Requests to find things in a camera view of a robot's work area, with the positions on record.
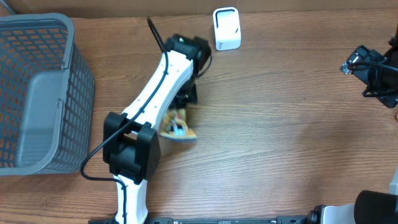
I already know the white blue wipes pack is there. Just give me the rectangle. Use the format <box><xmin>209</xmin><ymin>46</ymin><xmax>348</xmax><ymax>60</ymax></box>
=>
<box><xmin>159</xmin><ymin>108</ymin><xmax>197</xmax><ymax>141</ymax></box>

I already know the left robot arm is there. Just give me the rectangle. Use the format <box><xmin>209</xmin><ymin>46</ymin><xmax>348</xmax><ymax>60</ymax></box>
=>
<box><xmin>103</xmin><ymin>34</ymin><xmax>211</xmax><ymax>223</ymax></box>

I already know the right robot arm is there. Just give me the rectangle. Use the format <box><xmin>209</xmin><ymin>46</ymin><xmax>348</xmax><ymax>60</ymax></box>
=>
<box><xmin>286</xmin><ymin>34</ymin><xmax>397</xmax><ymax>224</ymax></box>

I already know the white barcode scanner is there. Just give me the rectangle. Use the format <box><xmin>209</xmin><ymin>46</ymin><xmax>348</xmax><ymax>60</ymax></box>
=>
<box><xmin>213</xmin><ymin>7</ymin><xmax>241</xmax><ymax>51</ymax></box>

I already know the grey plastic shopping basket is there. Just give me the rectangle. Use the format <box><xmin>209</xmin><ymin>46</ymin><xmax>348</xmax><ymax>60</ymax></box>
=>
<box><xmin>1</xmin><ymin>13</ymin><xmax>95</xmax><ymax>176</ymax></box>

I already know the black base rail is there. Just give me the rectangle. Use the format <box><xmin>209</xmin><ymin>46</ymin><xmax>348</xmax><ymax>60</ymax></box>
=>
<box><xmin>88</xmin><ymin>216</ymin><xmax>312</xmax><ymax>224</ymax></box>

